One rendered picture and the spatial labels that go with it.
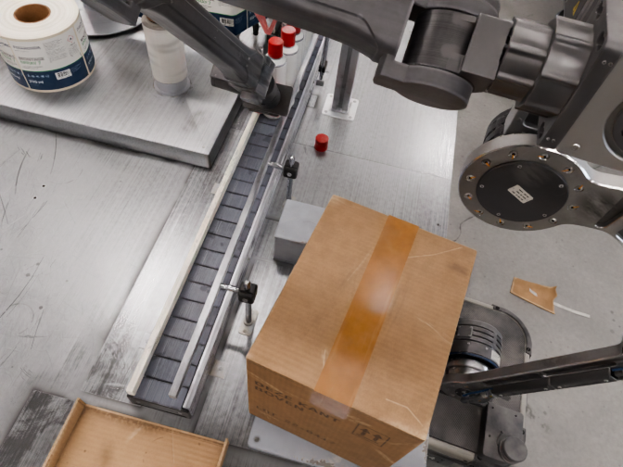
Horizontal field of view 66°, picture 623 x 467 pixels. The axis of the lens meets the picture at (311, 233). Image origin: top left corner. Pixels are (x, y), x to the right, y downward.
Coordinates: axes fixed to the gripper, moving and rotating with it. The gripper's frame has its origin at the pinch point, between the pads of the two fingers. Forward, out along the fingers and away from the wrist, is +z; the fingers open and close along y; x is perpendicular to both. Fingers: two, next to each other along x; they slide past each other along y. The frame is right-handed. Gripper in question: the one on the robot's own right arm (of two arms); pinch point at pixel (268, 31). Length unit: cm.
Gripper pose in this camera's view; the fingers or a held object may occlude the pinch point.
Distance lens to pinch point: 128.3
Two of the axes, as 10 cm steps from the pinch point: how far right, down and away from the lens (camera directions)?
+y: -2.4, 7.9, -5.7
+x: 9.7, 2.4, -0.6
